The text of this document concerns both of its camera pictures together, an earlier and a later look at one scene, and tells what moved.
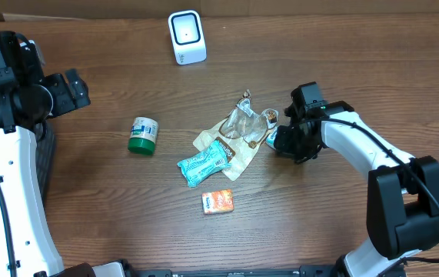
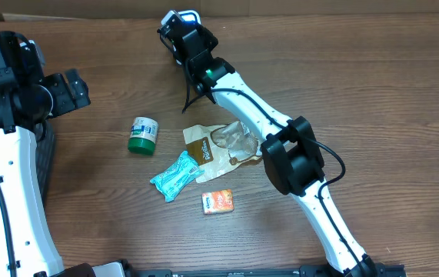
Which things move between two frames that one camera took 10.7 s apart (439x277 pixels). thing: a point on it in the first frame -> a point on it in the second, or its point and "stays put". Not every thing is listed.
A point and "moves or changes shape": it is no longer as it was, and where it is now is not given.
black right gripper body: [296, 145] -> [207, 38]
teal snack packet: [204, 165] -> [171, 181]
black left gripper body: [58, 97] stays put
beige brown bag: [239, 134] moves or changes shape
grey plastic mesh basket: [45, 155] stays put
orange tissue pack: [217, 201] stays put
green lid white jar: [143, 136] stays put
